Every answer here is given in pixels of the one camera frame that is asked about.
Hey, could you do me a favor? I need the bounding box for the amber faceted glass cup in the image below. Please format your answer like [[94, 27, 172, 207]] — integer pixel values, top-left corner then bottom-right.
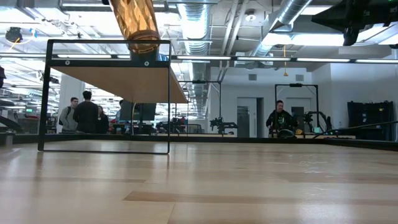
[[109, 0, 162, 55]]

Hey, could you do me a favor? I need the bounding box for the grey door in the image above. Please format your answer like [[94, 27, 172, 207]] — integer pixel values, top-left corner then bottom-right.
[[236, 96, 265, 138]]

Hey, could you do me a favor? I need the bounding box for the dark computer monitor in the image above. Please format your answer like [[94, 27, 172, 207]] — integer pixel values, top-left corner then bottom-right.
[[119, 99, 157, 122]]

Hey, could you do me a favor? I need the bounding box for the person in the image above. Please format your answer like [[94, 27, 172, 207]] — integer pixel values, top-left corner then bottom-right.
[[96, 105, 110, 135], [58, 96, 78, 133], [266, 100, 295, 138], [73, 90, 100, 134]]

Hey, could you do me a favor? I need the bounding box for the black overhead bar with lights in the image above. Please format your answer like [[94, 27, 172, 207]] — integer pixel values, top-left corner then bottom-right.
[[0, 53, 398, 64]]

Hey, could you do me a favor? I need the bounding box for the black storage cabinet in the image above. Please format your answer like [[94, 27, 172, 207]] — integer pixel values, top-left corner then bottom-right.
[[347, 100, 395, 141]]

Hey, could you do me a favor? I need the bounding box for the black ceiling device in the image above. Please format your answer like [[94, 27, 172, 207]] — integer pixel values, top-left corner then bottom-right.
[[5, 26, 24, 44]]

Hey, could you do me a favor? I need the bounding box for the black metal station frame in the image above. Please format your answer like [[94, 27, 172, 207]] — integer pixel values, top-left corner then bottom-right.
[[178, 80, 223, 135], [274, 83, 319, 138]]

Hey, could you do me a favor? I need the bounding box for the black table edge rail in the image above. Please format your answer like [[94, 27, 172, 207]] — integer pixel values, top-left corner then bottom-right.
[[0, 132, 398, 152]]

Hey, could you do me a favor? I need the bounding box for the wooden shelf black metal frame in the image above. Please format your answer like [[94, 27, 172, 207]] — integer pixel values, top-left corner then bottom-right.
[[37, 39, 188, 155]]

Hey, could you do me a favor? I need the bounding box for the yellow hanging cord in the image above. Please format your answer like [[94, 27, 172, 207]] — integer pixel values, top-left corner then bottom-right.
[[282, 45, 289, 77]]

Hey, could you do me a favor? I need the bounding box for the silver ventilation duct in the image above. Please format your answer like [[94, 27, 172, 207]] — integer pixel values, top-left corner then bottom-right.
[[251, 0, 313, 57]]

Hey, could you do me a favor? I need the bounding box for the black cable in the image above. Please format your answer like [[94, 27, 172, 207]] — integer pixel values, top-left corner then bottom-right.
[[312, 120, 398, 139]]

